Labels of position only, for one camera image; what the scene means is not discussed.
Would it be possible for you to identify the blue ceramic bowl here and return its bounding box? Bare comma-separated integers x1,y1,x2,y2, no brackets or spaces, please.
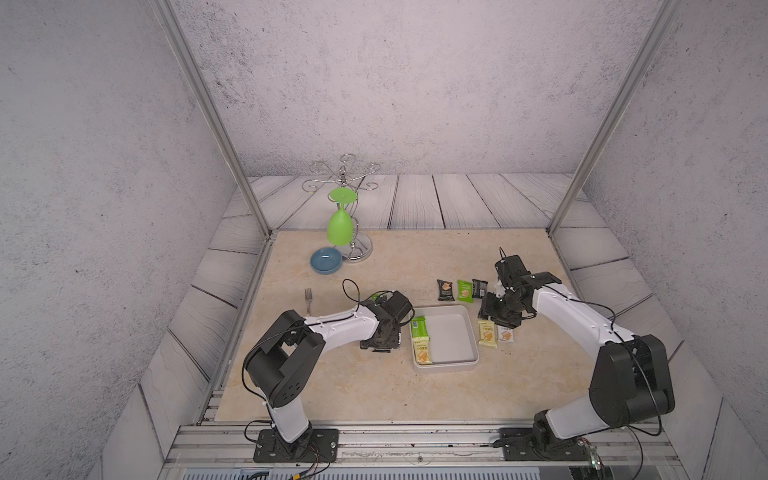
310,247,343,275

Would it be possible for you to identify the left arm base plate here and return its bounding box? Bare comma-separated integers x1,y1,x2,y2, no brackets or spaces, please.
253,428,339,464

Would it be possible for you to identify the green plastic wine glass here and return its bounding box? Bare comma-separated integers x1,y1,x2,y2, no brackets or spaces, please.
327,187,357,246

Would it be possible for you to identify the silver wire glass rack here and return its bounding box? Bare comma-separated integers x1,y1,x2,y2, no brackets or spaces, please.
302,153,381,263

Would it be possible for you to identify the white plastic storage box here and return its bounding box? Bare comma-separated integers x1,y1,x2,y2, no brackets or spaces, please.
410,304,479,374

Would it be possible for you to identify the yellow cookie packet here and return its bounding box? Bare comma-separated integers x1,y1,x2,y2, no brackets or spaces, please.
413,338,433,365

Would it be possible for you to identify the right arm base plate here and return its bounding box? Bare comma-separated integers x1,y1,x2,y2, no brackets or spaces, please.
492,426,589,462

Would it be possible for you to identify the left aluminium frame post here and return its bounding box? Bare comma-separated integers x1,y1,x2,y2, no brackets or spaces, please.
150,0,272,238

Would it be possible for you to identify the black cookie packet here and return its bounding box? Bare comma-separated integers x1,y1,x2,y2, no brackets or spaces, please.
437,279,455,302
472,279,488,300

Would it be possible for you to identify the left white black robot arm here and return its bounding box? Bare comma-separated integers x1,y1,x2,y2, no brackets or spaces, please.
241,291,415,444

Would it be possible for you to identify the aluminium front rail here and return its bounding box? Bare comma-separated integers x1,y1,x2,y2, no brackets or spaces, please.
160,421,687,479

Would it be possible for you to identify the beige cookie packet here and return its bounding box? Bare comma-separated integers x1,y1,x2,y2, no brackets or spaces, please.
477,320,498,348

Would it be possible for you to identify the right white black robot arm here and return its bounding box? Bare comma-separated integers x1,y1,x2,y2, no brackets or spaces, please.
480,254,676,460

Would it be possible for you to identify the tall green cookie packet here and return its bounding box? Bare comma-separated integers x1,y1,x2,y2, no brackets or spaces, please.
409,316,429,341

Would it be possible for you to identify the white cookie packet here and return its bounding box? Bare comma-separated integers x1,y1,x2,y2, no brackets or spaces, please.
497,326,514,343

